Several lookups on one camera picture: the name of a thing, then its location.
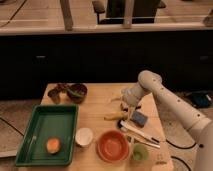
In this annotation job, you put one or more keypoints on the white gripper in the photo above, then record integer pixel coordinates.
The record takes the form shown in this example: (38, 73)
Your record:
(132, 96)

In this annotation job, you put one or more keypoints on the yellow banana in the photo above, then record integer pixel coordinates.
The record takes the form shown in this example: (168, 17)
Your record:
(116, 116)

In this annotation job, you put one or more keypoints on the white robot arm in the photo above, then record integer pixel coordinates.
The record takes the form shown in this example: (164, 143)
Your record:
(198, 125)

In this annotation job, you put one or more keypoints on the blue sponge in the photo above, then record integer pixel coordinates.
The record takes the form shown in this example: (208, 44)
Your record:
(139, 118)

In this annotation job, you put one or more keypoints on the silver metal tongs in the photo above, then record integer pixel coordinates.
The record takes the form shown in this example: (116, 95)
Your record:
(131, 138)

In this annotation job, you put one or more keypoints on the orange bowl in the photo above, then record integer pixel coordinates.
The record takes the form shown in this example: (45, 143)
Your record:
(112, 147)

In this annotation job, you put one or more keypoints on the dark brown bowl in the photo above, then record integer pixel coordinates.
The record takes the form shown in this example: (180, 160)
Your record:
(80, 92)

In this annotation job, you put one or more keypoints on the white small cup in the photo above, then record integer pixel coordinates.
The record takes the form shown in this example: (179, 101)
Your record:
(84, 137)

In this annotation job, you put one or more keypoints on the green small cup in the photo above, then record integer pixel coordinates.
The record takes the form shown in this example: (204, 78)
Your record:
(139, 153)

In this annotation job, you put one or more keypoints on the green utensil in bowl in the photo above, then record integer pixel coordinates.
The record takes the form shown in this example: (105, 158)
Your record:
(72, 92)

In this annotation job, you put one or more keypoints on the brown small cup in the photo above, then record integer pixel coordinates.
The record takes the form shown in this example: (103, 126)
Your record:
(54, 95)

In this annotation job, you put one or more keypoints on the green plastic tray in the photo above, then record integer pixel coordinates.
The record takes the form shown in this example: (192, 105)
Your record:
(48, 121)

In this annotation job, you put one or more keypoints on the orange fruit in tray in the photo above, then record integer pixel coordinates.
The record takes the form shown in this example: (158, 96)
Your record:
(53, 145)

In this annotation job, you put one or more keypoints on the dark blue bag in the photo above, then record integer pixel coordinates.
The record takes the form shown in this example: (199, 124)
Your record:
(201, 100)

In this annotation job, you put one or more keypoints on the black office chair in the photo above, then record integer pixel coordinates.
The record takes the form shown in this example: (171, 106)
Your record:
(127, 11)

